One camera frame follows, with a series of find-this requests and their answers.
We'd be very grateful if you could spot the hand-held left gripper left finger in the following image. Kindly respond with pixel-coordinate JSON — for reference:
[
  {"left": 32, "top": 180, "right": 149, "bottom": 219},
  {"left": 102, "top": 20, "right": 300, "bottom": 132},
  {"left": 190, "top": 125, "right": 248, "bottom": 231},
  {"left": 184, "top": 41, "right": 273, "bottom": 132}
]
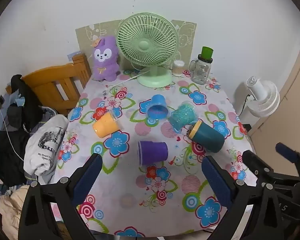
[{"left": 18, "top": 152, "right": 103, "bottom": 240}]

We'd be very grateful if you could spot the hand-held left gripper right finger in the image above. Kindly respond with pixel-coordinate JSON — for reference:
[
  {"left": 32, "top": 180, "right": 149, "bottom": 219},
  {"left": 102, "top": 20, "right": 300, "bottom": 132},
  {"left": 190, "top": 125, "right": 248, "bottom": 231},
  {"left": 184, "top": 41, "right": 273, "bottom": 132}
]
[{"left": 201, "top": 155, "right": 283, "bottom": 240}]

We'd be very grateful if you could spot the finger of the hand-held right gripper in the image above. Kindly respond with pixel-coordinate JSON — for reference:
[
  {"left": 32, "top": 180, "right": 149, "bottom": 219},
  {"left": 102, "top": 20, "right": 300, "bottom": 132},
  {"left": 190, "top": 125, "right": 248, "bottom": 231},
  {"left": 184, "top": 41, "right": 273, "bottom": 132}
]
[
  {"left": 242, "top": 150, "right": 300, "bottom": 184},
  {"left": 276, "top": 142, "right": 300, "bottom": 174}
]

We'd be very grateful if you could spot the purple cup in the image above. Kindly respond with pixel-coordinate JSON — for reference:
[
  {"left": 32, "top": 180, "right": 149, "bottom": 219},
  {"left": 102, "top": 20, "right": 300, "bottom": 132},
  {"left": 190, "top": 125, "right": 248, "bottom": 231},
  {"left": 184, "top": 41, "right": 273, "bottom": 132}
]
[{"left": 138, "top": 140, "right": 168, "bottom": 166}]

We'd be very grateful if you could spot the teal cup with yellow rim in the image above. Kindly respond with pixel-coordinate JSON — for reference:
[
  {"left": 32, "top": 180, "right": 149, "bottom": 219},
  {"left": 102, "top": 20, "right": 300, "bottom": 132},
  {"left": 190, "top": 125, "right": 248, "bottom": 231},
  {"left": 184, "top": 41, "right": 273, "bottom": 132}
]
[{"left": 187, "top": 120, "right": 225, "bottom": 153}]

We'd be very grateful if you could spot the orange cup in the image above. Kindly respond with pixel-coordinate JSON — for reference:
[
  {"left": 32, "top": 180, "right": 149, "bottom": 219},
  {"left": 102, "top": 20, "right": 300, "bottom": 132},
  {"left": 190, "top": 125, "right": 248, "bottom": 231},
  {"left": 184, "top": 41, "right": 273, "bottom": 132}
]
[{"left": 92, "top": 110, "right": 120, "bottom": 138}]

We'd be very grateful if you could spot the clear cup with teal pattern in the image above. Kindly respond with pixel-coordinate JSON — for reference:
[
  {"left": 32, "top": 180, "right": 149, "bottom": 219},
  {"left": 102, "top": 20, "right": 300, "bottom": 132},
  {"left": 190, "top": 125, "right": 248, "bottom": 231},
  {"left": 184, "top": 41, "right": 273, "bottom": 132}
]
[{"left": 168, "top": 101, "right": 199, "bottom": 132}]

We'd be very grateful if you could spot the blue cup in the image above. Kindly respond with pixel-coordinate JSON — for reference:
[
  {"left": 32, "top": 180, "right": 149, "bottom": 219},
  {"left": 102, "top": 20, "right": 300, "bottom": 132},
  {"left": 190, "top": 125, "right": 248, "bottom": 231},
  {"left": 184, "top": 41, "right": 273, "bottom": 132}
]
[{"left": 146, "top": 94, "right": 169, "bottom": 120}]

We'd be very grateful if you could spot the floral tablecloth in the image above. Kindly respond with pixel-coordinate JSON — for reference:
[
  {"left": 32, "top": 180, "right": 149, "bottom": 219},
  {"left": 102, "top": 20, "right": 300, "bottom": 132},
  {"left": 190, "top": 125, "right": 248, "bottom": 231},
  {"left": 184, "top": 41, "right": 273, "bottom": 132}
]
[{"left": 50, "top": 69, "right": 259, "bottom": 238}]

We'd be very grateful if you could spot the white printed t-shirt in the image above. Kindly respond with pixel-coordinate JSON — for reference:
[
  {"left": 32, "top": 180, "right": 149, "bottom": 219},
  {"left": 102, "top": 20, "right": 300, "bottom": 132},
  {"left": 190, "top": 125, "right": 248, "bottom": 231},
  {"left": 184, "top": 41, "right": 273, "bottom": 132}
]
[{"left": 24, "top": 115, "right": 69, "bottom": 178}]

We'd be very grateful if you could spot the white floor fan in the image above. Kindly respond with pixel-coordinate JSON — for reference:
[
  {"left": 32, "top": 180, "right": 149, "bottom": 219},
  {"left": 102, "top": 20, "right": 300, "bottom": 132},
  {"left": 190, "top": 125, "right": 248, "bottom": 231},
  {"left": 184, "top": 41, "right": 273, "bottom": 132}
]
[{"left": 240, "top": 76, "right": 280, "bottom": 117}]

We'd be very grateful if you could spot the beige cabinet panel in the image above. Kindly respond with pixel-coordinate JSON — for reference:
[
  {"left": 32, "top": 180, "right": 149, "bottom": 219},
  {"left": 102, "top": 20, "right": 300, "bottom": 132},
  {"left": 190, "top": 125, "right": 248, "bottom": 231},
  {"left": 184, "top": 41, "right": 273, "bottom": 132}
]
[{"left": 249, "top": 29, "right": 300, "bottom": 178}]

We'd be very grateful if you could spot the beige cloth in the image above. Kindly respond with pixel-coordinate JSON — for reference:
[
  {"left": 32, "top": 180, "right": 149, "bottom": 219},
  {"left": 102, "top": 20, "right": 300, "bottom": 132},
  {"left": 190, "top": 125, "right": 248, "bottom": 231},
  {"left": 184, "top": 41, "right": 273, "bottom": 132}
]
[{"left": 0, "top": 184, "right": 31, "bottom": 240}]

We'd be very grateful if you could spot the pile of clothes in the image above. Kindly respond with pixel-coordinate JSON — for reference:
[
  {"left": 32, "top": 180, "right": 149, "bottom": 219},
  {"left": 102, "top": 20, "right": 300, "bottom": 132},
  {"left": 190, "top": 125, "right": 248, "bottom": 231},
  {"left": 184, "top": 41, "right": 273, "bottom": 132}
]
[{"left": 0, "top": 74, "right": 56, "bottom": 188}]

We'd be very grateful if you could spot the wooden headboard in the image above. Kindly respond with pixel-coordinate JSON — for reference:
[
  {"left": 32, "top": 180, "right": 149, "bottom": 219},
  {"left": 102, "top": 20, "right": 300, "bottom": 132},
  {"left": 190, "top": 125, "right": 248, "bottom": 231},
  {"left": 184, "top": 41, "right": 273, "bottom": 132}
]
[{"left": 5, "top": 54, "right": 92, "bottom": 117}]

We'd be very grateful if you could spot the glass jar with green lid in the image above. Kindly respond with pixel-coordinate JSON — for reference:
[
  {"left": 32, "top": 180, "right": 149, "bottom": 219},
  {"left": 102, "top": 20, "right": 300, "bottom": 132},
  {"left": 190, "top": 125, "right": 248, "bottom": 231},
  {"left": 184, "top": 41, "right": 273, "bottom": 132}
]
[{"left": 189, "top": 46, "right": 213, "bottom": 84}]

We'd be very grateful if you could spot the cotton swab container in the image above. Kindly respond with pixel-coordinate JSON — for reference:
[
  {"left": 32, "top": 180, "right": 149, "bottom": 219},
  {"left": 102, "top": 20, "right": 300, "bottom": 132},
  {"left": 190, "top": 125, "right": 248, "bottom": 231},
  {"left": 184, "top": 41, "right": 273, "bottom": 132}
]
[{"left": 173, "top": 60, "right": 185, "bottom": 77}]

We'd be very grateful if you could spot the blue paper sheet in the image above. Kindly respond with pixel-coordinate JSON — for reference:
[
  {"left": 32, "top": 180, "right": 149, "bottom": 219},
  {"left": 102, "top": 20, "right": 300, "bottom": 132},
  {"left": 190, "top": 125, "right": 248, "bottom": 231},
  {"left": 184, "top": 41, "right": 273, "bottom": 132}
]
[{"left": 67, "top": 51, "right": 82, "bottom": 61}]

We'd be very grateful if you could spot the purple plush toy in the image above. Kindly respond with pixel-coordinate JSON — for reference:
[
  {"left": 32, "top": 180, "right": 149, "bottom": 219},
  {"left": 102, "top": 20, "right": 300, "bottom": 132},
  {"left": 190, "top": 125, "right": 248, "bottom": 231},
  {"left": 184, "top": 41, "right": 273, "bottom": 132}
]
[{"left": 91, "top": 35, "right": 120, "bottom": 82}]

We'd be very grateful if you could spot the green table fan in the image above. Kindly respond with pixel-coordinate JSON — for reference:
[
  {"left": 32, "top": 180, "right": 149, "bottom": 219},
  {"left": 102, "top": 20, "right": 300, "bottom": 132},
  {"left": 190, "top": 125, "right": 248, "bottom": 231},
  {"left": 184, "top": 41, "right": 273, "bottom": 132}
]
[{"left": 116, "top": 12, "right": 180, "bottom": 88}]

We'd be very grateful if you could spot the black fan cable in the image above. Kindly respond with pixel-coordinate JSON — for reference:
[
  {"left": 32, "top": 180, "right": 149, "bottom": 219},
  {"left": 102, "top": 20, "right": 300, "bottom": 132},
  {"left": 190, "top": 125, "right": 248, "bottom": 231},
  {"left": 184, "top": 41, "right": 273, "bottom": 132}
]
[{"left": 239, "top": 94, "right": 252, "bottom": 117}]

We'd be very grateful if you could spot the thin white cable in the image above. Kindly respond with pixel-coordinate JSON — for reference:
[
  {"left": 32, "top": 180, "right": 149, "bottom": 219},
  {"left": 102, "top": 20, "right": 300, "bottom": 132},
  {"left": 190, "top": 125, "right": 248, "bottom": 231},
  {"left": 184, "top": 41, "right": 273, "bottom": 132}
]
[{"left": 0, "top": 104, "right": 25, "bottom": 162}]

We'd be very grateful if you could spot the white fan cable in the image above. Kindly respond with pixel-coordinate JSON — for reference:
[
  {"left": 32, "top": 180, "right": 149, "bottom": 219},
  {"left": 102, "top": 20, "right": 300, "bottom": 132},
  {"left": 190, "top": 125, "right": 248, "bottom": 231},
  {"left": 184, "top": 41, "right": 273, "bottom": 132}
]
[{"left": 105, "top": 70, "right": 148, "bottom": 91}]

